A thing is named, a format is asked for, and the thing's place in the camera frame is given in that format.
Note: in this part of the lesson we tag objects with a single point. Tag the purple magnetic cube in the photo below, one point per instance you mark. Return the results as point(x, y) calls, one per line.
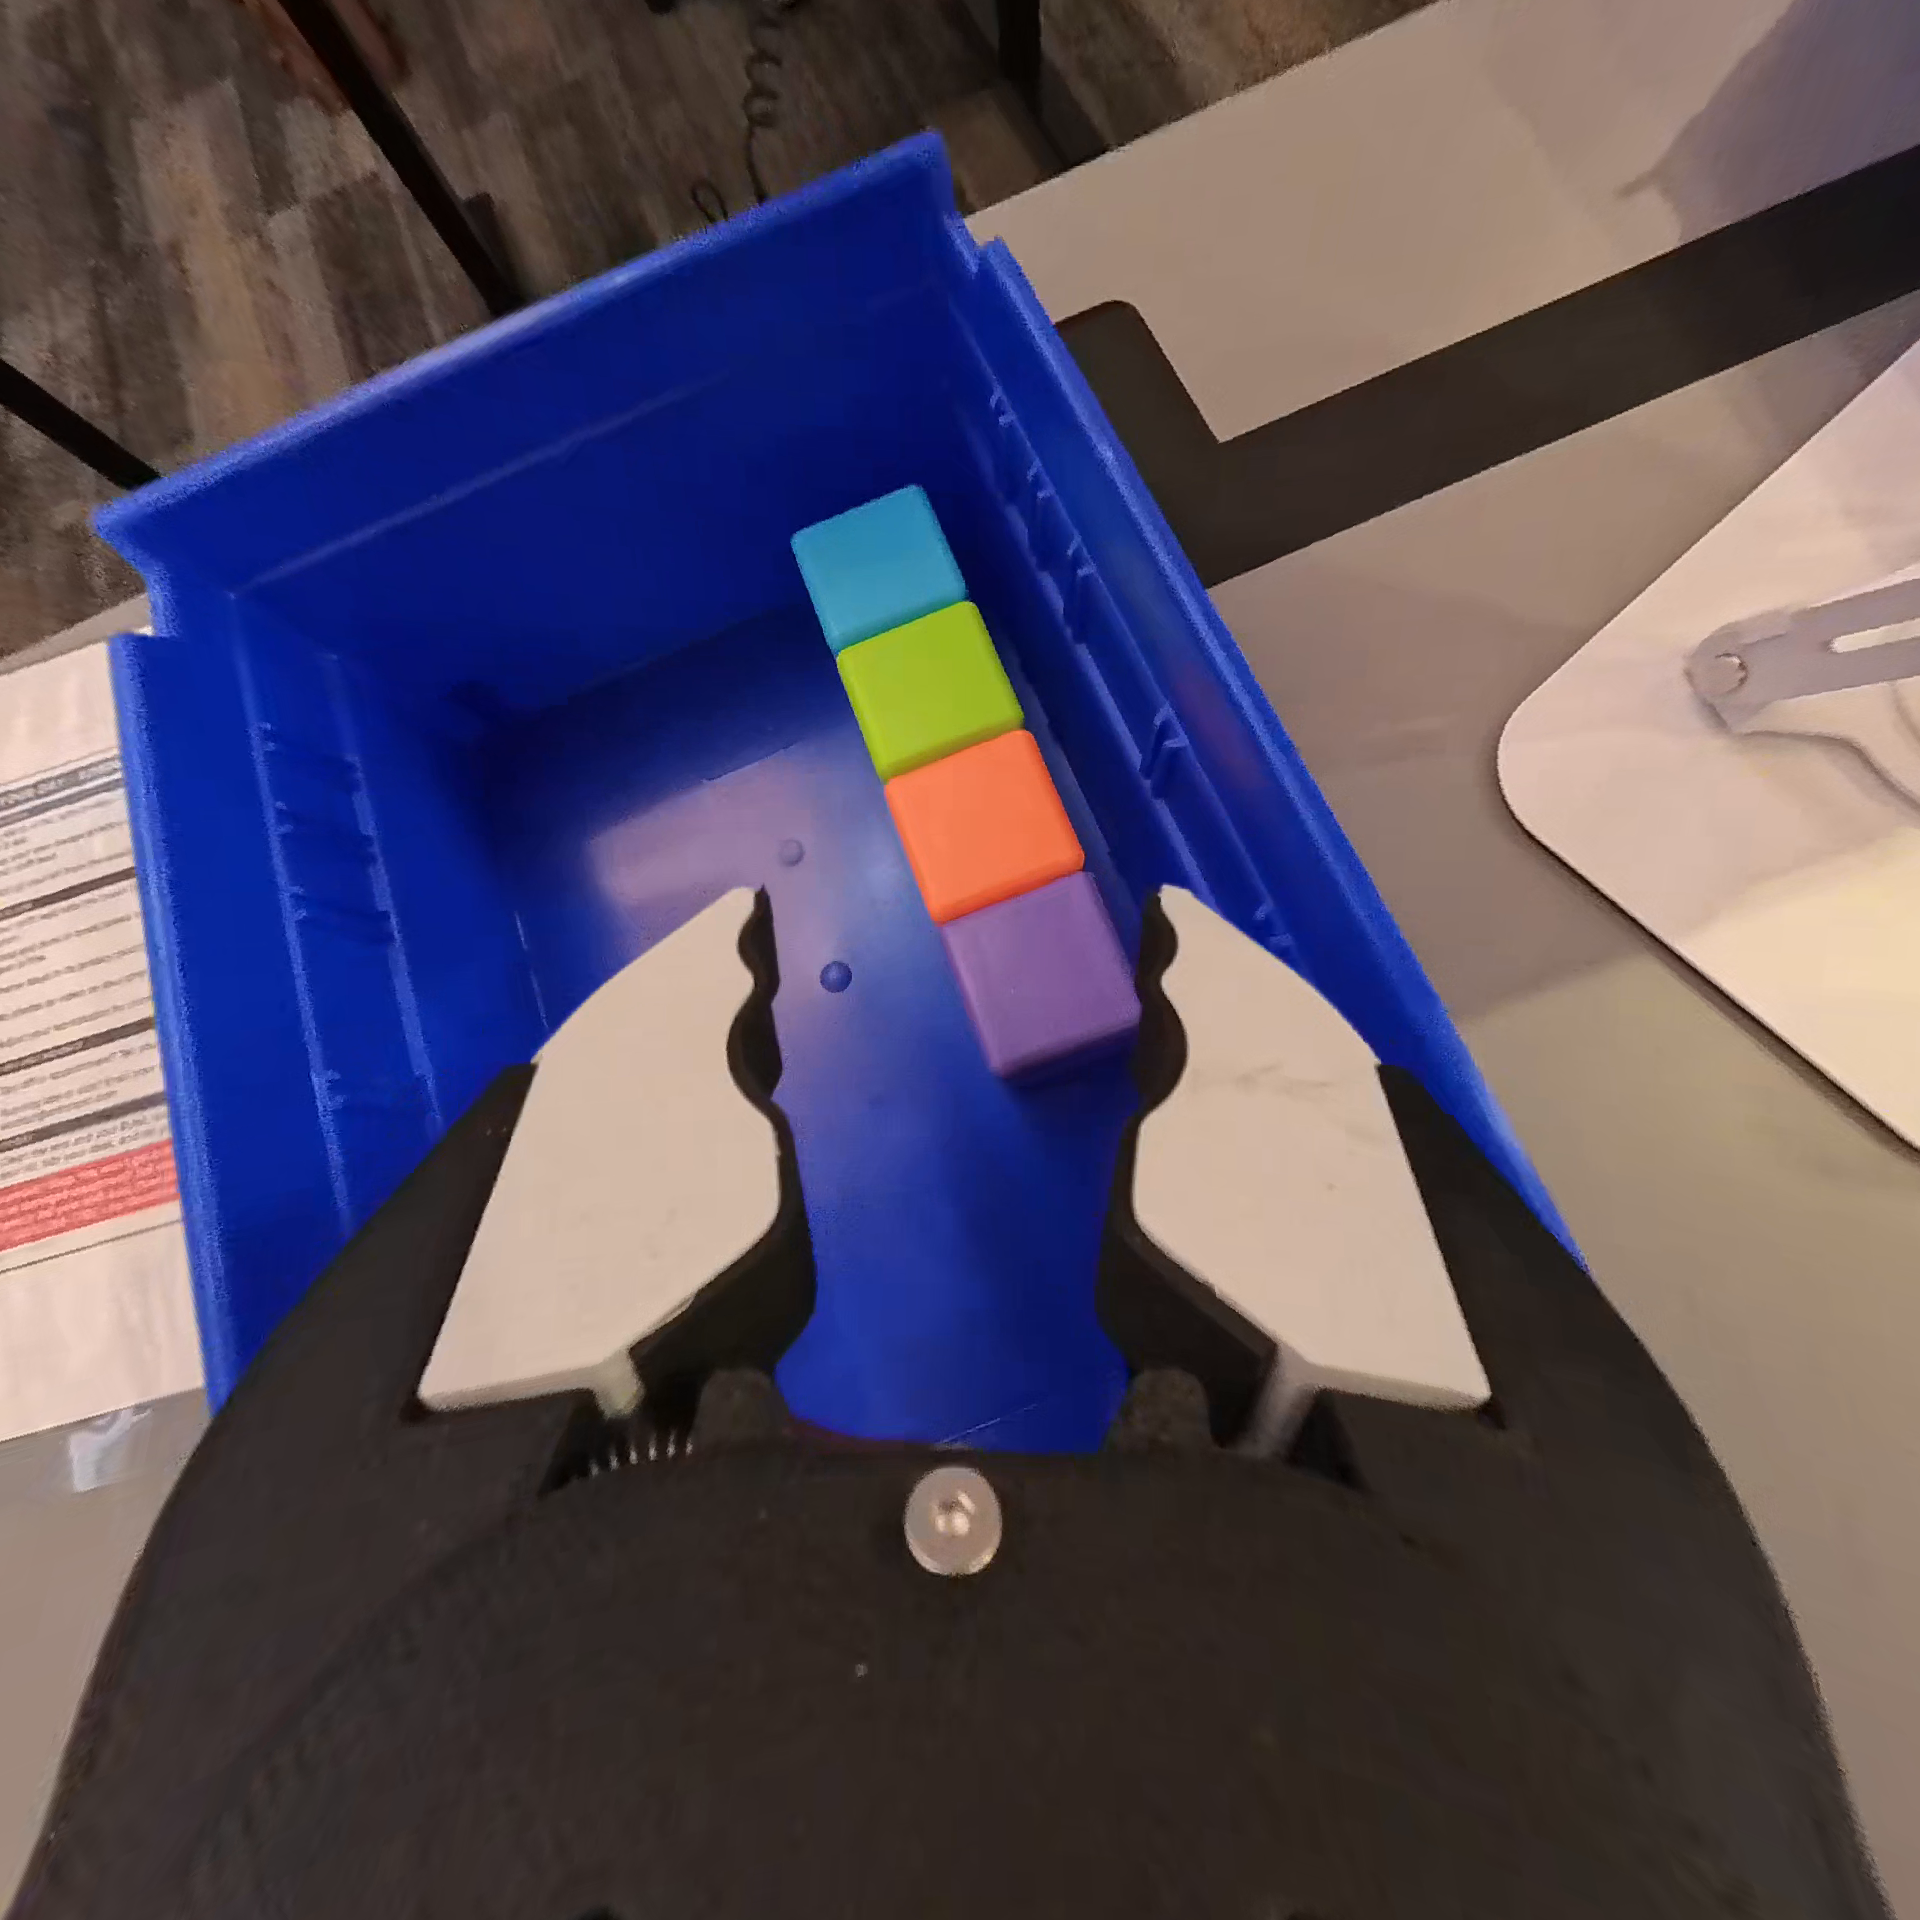
point(1037, 974)

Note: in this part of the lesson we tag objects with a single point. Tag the orange magnetic cube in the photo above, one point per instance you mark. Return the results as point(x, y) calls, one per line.
point(983, 826)

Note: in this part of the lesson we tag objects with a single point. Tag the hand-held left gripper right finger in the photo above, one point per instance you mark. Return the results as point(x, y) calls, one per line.
point(1276, 1142)

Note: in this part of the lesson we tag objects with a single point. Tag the green magnetic cube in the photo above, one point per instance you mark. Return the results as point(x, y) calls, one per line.
point(932, 691)

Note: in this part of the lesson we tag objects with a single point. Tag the blue plastic storage bin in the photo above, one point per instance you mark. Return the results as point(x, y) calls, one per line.
point(599, 525)

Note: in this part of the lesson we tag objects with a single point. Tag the cyan magnetic cube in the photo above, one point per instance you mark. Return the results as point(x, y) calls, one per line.
point(879, 570)

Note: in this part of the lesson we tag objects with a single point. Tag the black metal frame bar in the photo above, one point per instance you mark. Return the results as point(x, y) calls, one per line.
point(406, 166)
point(77, 427)

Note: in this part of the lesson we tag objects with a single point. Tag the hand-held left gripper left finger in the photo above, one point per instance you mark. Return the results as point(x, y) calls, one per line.
point(630, 1142)

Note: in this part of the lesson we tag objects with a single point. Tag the printed sheet with red band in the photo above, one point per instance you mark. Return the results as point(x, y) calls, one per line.
point(77, 839)

